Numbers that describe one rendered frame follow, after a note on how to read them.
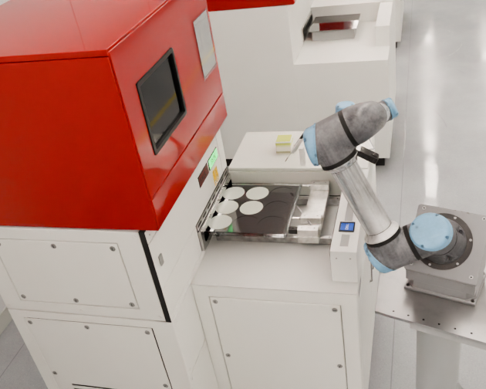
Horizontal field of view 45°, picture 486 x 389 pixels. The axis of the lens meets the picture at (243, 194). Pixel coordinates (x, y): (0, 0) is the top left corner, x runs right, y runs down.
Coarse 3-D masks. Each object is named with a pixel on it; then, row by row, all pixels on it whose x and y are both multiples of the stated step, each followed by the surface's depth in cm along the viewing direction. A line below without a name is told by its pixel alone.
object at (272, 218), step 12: (276, 192) 251; (288, 192) 250; (240, 204) 248; (264, 204) 245; (276, 204) 244; (288, 204) 243; (240, 216) 240; (252, 216) 239; (264, 216) 238; (276, 216) 237; (288, 216) 235; (228, 228) 234; (240, 228) 233; (252, 228) 232; (264, 228) 231; (276, 228) 230
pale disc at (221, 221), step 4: (216, 216) 243; (220, 216) 243; (224, 216) 242; (228, 216) 242; (212, 220) 241; (216, 220) 241; (220, 220) 240; (224, 220) 240; (228, 220) 239; (208, 224) 239; (212, 224) 239; (216, 224) 238; (220, 224) 238; (224, 224) 237; (228, 224) 237; (216, 228) 236; (220, 228) 235
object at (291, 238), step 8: (224, 240) 241; (232, 240) 240; (240, 240) 239; (248, 240) 238; (256, 240) 237; (264, 240) 236; (272, 240) 235; (280, 240) 234; (288, 240) 233; (296, 240) 232; (320, 240) 229; (328, 240) 228
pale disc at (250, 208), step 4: (244, 204) 248; (248, 204) 247; (252, 204) 247; (256, 204) 246; (260, 204) 246; (240, 208) 245; (244, 208) 245; (248, 208) 244; (252, 208) 244; (256, 208) 243; (260, 208) 243; (244, 212) 242; (248, 212) 242; (252, 212) 241; (256, 212) 241
